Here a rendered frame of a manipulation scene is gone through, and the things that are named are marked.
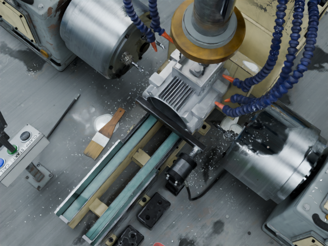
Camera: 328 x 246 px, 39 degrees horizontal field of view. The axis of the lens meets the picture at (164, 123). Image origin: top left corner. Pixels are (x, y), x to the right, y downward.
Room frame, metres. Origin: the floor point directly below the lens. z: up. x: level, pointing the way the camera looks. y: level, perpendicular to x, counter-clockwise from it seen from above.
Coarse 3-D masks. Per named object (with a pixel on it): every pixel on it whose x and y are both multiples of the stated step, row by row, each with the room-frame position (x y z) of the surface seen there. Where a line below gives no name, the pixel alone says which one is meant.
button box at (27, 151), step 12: (36, 132) 0.37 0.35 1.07; (24, 144) 0.33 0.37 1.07; (36, 144) 0.34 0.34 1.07; (0, 156) 0.29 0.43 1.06; (12, 156) 0.29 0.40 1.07; (24, 156) 0.30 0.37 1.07; (36, 156) 0.31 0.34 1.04; (0, 168) 0.26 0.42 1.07; (12, 168) 0.26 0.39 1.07; (24, 168) 0.27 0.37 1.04; (0, 180) 0.23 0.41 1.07; (12, 180) 0.24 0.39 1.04
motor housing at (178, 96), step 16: (176, 80) 0.56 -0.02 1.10; (224, 80) 0.61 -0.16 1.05; (144, 96) 0.54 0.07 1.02; (160, 96) 0.51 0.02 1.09; (176, 96) 0.52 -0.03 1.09; (192, 96) 0.53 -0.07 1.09; (208, 96) 0.54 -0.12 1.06; (176, 112) 0.47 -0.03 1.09; (208, 112) 0.51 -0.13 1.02; (192, 128) 0.45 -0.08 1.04
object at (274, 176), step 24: (264, 120) 0.45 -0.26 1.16; (288, 120) 0.46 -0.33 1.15; (240, 144) 0.38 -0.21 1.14; (264, 144) 0.39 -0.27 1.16; (288, 144) 0.39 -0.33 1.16; (312, 144) 0.40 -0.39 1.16; (240, 168) 0.33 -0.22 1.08; (264, 168) 0.33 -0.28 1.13; (288, 168) 0.33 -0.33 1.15; (312, 168) 0.35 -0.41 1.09; (264, 192) 0.28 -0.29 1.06; (288, 192) 0.28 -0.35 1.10
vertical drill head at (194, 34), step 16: (192, 0) 0.67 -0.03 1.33; (208, 0) 0.57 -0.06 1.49; (224, 0) 0.56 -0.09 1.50; (176, 16) 0.62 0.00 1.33; (192, 16) 0.60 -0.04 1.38; (208, 16) 0.56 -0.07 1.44; (224, 16) 0.57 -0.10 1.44; (240, 16) 0.64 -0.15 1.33; (176, 32) 0.58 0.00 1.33; (192, 32) 0.57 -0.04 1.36; (208, 32) 0.56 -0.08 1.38; (224, 32) 0.58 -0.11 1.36; (240, 32) 0.60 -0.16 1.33; (192, 48) 0.54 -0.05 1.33; (208, 48) 0.54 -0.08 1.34; (224, 48) 0.55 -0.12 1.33; (208, 64) 0.54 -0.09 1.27
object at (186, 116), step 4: (224, 68) 0.63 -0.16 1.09; (220, 72) 0.61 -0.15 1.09; (224, 72) 0.61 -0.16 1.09; (228, 72) 0.62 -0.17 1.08; (220, 76) 0.61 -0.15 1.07; (148, 88) 0.54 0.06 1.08; (152, 88) 0.54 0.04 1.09; (156, 88) 0.54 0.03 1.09; (148, 92) 0.53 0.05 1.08; (152, 92) 0.52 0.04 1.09; (156, 92) 0.53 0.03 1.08; (184, 112) 0.48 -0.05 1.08; (188, 112) 0.47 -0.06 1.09; (184, 116) 0.46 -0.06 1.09; (188, 116) 0.46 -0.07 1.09; (184, 120) 0.46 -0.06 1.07; (188, 120) 0.46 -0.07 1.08
